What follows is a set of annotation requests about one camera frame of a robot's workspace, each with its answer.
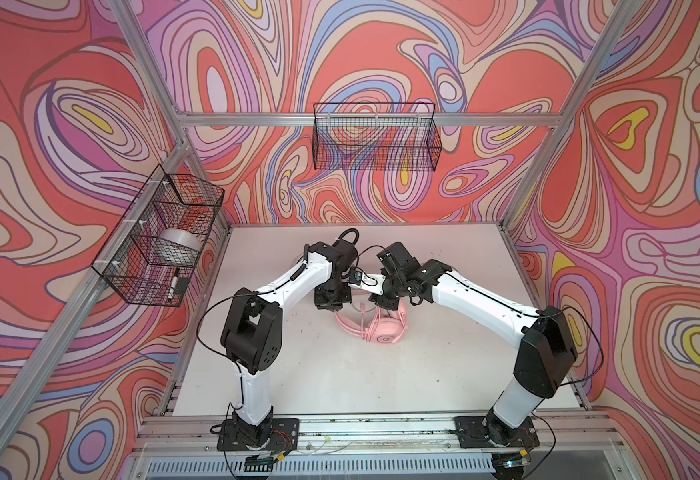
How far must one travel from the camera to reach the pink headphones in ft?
2.56

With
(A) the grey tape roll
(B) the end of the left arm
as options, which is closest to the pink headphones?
(B) the end of the left arm

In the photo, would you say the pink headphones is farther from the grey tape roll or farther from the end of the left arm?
the grey tape roll

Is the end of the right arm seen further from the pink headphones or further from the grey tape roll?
the grey tape roll

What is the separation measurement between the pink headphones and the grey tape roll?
0.41 m

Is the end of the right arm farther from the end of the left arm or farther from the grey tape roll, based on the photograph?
A: the grey tape roll

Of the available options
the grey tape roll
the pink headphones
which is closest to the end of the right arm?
the pink headphones

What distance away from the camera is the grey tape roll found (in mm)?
707
